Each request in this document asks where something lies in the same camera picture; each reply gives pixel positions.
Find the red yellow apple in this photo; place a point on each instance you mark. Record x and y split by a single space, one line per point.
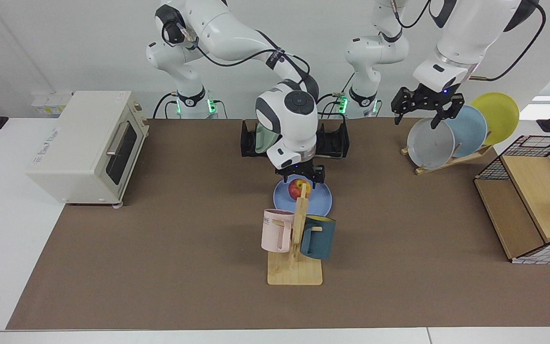
295 189

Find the grey plate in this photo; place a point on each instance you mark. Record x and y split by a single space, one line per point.
430 145

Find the light blue plate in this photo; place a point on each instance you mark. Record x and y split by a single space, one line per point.
468 129

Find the pale green plate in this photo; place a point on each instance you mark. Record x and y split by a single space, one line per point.
265 141

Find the wooden plate stand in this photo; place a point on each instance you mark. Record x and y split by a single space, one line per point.
447 163

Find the black dish rack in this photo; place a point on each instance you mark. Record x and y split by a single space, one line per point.
248 143

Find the yellow plate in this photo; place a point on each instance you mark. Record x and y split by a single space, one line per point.
497 114

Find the pink cup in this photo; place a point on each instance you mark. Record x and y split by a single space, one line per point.
275 231

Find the dark blue cup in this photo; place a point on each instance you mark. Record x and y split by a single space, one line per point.
320 239

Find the wooden cup stand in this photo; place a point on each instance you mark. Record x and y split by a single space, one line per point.
299 272

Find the brown table cloth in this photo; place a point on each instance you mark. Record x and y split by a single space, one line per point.
399 286

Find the pale toaster oven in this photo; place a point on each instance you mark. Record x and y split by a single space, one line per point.
74 153

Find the white wall socket box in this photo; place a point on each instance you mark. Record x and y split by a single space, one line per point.
50 102

